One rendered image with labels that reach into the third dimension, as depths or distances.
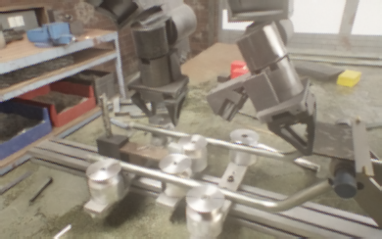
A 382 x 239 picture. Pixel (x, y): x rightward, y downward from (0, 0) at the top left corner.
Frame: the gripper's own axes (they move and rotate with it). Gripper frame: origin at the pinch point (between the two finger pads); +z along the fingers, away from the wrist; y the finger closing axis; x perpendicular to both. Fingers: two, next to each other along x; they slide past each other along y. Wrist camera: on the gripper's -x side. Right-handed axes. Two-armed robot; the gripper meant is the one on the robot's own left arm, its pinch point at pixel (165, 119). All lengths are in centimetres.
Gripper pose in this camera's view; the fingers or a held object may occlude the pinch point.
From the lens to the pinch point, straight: 59.8
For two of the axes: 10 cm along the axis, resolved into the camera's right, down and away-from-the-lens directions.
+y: -9.1, -1.7, 3.7
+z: 0.9, 8.0, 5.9
